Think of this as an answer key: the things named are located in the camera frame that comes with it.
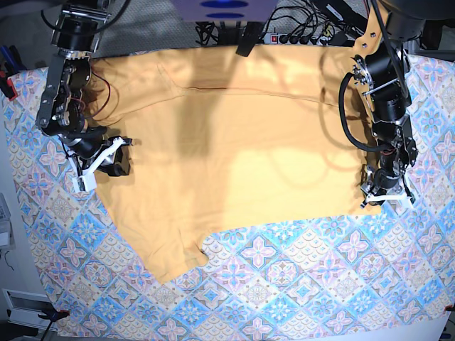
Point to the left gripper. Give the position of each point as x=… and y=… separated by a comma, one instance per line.
x=381, y=185

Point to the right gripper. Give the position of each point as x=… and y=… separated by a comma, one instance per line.
x=88, y=152

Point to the orange T-shirt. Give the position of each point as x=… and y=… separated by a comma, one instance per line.
x=221, y=142

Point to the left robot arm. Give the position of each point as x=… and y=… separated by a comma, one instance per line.
x=382, y=71

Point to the purple blue robot base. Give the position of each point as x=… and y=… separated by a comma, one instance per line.
x=221, y=10

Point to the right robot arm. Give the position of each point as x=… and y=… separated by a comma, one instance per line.
x=61, y=114

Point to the patterned blue pink tablecloth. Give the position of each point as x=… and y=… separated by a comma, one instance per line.
x=314, y=277

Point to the grey plastic box stack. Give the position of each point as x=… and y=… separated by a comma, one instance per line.
x=6, y=231

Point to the red black table clamp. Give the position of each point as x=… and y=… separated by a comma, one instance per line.
x=11, y=68

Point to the orange black corner clamp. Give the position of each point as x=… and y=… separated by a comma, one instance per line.
x=53, y=315

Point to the white power strip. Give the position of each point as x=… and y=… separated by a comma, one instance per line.
x=296, y=39

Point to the white metal rail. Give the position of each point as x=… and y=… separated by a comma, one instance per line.
x=23, y=308

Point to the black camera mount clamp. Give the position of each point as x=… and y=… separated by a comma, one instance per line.
x=249, y=38

